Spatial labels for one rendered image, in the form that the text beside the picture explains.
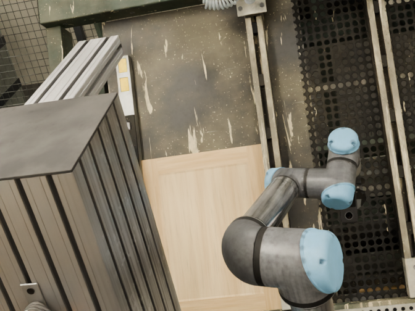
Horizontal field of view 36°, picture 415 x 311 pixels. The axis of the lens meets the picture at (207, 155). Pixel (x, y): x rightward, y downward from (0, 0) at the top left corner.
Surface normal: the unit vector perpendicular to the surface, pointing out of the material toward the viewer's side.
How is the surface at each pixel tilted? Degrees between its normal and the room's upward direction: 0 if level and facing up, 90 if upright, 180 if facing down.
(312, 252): 35
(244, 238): 21
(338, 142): 27
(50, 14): 56
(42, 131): 0
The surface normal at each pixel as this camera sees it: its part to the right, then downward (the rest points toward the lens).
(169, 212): -0.18, -0.08
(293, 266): -0.40, 0.06
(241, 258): -0.60, -0.01
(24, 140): -0.20, -0.86
